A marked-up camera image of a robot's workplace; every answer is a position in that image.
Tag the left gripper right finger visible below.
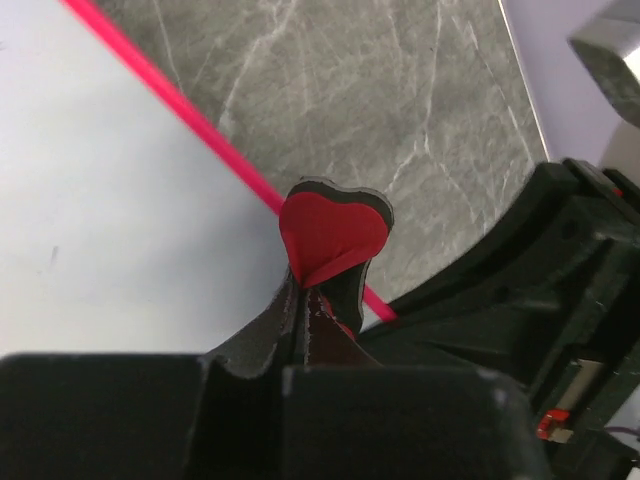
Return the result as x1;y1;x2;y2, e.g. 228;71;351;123
282;290;550;479

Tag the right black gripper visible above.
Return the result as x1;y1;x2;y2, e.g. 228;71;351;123
362;160;639;479

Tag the red and black eraser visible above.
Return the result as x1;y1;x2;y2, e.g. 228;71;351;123
279;177;394;338

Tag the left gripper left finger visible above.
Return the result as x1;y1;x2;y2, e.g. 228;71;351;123
1;277;298;479

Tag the white board with pink frame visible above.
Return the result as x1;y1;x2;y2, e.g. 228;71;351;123
0;0;401;357

